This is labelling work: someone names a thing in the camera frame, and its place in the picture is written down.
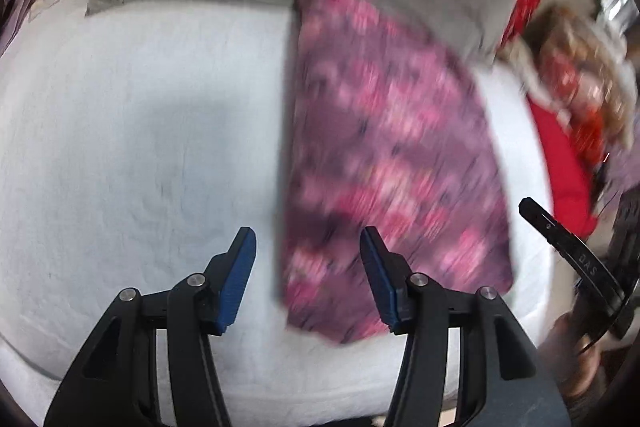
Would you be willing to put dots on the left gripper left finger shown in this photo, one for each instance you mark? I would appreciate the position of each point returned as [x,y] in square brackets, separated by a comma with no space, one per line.
[113,380]

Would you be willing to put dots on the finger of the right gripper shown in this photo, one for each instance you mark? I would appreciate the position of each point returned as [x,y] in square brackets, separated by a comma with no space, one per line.
[600,293]

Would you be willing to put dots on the purple pink floral cloth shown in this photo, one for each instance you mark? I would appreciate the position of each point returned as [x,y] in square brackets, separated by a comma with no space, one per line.
[388,131]

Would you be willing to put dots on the solid red cloth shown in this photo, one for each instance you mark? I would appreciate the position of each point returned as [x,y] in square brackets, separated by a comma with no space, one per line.
[569,183]

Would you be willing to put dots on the red floral plastic bag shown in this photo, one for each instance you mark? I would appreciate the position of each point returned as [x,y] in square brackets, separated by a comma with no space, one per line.
[577,66]

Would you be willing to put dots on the white bed sheet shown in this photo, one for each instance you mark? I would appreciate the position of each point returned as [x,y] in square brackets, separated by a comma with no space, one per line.
[134,144]

